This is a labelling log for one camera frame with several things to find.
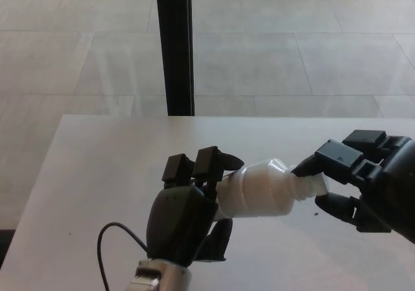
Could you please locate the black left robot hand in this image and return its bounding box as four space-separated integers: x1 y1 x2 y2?
146 146 244 268

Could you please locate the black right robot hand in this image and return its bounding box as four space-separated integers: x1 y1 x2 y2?
291 129 415 240

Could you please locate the white plastic bottle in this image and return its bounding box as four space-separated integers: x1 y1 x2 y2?
215 157 317 219

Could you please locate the dark base beside table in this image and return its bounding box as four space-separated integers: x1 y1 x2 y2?
0 229 16 262

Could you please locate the black vertical frame post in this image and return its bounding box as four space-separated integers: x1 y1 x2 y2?
154 0 195 117

